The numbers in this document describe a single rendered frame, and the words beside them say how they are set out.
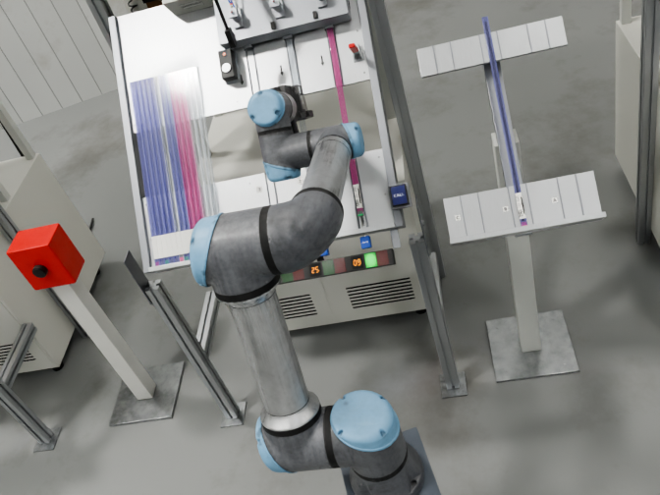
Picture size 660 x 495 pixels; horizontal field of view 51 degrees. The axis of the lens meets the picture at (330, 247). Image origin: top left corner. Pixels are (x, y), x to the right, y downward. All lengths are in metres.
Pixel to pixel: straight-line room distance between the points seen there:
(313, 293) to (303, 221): 1.25
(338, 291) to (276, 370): 1.11
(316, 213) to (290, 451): 0.46
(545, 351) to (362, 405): 1.09
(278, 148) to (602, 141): 1.88
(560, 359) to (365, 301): 0.65
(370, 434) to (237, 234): 0.44
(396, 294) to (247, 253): 1.28
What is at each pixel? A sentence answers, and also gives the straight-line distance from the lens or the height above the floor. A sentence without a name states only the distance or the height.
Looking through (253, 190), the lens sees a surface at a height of 0.83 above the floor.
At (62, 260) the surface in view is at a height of 0.71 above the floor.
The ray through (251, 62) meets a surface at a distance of 1.89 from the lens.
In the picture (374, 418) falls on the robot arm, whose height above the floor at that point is 0.77.
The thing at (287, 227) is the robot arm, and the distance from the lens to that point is 1.09.
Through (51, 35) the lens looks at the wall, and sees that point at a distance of 4.80.
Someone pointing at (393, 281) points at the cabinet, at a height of 0.22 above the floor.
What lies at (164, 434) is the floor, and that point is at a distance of 2.50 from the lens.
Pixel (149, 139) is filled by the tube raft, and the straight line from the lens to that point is 1.94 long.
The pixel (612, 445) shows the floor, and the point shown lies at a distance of 2.13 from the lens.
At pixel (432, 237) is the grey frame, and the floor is 0.20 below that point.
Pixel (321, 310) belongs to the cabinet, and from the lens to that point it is 2.39.
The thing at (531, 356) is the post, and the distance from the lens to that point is 2.29.
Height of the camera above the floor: 1.82
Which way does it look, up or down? 40 degrees down
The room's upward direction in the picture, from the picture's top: 20 degrees counter-clockwise
